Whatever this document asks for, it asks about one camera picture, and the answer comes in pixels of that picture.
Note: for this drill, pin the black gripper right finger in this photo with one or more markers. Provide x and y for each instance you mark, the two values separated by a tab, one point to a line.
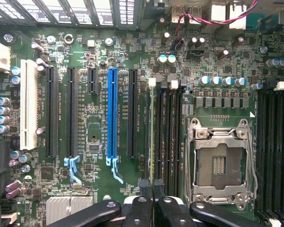
170	212

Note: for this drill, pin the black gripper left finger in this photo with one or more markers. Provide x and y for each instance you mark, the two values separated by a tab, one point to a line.
137	212

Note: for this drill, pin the black RAM slot white latch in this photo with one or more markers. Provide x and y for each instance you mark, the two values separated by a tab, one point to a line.
172	132
281	151

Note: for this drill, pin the green RAM module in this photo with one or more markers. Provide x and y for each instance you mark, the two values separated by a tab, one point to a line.
147	132

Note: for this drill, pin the metal socket locking lever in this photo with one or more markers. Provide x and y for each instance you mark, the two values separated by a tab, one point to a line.
253	165
187	165

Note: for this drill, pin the silver finned chipset heatsink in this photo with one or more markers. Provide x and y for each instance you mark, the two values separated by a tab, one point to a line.
68	208

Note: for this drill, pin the silver CPU socket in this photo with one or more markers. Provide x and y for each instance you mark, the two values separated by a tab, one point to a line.
219	163

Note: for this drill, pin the long black expansion slot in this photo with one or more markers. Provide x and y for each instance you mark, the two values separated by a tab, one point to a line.
72	111
132	111
51	111

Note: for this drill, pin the blue expansion slot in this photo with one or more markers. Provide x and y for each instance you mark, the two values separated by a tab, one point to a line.
112	111

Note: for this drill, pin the green PC motherboard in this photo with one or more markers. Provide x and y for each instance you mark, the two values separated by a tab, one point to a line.
90	113

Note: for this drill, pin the short black expansion slot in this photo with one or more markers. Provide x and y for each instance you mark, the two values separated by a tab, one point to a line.
92	80

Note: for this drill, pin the white PCI expansion slot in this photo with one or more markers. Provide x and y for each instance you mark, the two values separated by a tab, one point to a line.
28	104

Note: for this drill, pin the metal USB port block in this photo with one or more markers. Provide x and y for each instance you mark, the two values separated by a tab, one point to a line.
186	14

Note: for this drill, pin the silver rear port block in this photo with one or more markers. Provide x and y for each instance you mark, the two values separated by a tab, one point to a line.
228	16

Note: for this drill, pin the metal PC case frame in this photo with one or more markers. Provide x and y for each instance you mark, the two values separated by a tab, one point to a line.
66	11

